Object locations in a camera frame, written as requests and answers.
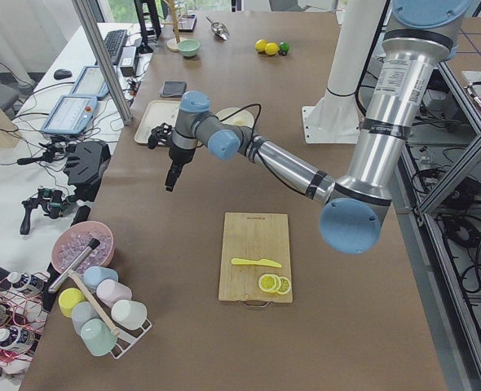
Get white wire cup rack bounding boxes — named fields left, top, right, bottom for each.
left=110, top=319, right=153, bottom=359

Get yellow lemon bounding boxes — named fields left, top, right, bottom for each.
left=254, top=39, right=267, bottom=53
left=264, top=42, right=280, bottom=56

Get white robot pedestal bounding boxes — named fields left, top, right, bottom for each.
left=302, top=0, right=389, bottom=144

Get blue plastic cup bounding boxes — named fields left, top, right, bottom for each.
left=82, top=266, right=119, bottom=290

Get cream round plate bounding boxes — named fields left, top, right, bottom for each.
left=215, top=107, right=254, bottom=127

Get black device housing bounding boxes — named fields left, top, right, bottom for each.
left=63, top=141, right=111, bottom=201

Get black computer mouse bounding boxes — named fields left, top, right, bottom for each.
left=53, top=68, right=73, bottom=80

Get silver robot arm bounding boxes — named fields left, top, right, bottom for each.
left=165, top=1, right=470, bottom=254

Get white plastic cup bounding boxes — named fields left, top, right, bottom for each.
left=111, top=300, right=148, bottom=330

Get blue teach pendant near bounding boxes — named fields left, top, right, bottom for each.
left=41, top=94, right=98, bottom=136

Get yellow plastic cup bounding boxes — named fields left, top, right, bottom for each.
left=58, top=288, right=86, bottom=318

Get yellow lemon far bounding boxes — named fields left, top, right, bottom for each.
left=254, top=39, right=267, bottom=53

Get green lime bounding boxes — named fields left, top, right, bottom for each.
left=279, top=42, right=290, bottom=55

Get mint green bowl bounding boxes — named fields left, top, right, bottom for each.
left=178, top=39, right=201, bottom=58

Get cream rectangular tray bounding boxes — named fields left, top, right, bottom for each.
left=134, top=100, right=180, bottom=145

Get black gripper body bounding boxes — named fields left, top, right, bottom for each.
left=147, top=122, right=195, bottom=165

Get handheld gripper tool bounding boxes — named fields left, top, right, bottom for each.
left=20, top=187, right=78, bottom=235

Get grey folded cloth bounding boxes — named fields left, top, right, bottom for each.
left=160, top=81, right=187, bottom=98

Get yellow plastic knife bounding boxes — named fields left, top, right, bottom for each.
left=231, top=257, right=282, bottom=269

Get steel scoop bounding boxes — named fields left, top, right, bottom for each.
left=205, top=16, right=230, bottom=41

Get pink bowl of ice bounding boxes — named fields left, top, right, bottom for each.
left=51, top=221, right=115, bottom=274

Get grey plastic cup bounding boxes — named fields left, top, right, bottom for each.
left=71, top=301, right=99, bottom=336

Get wooden cup tree stand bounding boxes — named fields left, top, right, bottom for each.
left=163, top=0, right=185, bottom=52

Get mint green plastic cup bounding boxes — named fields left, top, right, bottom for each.
left=80, top=319, right=117, bottom=357

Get pink plastic cup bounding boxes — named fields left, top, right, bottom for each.
left=96, top=279, right=132, bottom=308

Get aluminium frame post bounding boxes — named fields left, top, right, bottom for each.
left=72, top=0, right=132, bottom=125

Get blue teach pendant far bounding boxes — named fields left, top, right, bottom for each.
left=71, top=65, right=108, bottom=99

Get black keyboard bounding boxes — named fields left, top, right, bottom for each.
left=104, top=29, right=128, bottom=65

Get bamboo cutting board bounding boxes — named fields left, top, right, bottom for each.
left=218, top=212, right=293, bottom=305

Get lemon slices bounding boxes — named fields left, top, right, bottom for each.
left=258, top=274, right=292, bottom=296

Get blue teach pendant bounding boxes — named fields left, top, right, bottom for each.
left=71, top=65, right=108, bottom=99
left=41, top=94, right=98, bottom=136

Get yellow lemon near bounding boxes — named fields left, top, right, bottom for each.
left=264, top=42, right=280, bottom=56

